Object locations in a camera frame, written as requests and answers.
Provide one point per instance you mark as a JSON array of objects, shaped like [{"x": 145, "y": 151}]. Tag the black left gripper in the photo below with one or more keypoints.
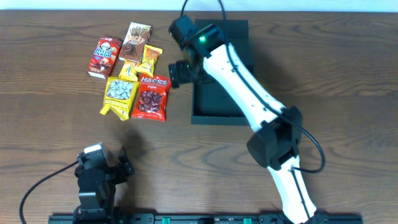
[{"x": 117, "y": 172}]

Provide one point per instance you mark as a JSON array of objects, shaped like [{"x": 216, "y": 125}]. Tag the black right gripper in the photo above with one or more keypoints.
[{"x": 183, "y": 77}]

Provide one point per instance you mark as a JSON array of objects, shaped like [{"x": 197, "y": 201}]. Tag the red Hacks candy bag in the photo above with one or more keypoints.
[{"x": 152, "y": 97}]

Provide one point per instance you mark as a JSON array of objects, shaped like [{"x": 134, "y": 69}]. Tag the dark green gift box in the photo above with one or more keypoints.
[{"x": 211, "y": 103}]

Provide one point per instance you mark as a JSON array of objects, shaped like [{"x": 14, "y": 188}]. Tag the yellow candy bag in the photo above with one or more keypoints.
[{"x": 119, "y": 97}]

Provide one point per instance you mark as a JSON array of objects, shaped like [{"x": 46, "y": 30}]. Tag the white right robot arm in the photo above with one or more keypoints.
[{"x": 277, "y": 130}]

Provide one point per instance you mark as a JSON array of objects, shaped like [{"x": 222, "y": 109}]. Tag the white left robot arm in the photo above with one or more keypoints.
[{"x": 97, "y": 182}]

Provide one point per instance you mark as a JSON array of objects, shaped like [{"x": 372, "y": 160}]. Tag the yellow orange snack packet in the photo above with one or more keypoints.
[{"x": 149, "y": 59}]

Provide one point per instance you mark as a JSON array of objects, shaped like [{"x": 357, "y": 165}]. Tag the small yellow snack packet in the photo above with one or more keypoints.
[{"x": 128, "y": 71}]

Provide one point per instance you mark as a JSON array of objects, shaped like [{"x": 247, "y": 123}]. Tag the brown Pocky box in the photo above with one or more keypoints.
[{"x": 137, "y": 37}]

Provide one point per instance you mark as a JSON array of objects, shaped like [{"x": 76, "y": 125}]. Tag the red Hello Panda box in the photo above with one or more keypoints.
[{"x": 104, "y": 57}]

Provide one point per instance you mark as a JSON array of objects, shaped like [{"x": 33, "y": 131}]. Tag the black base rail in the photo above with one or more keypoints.
[{"x": 148, "y": 218}]

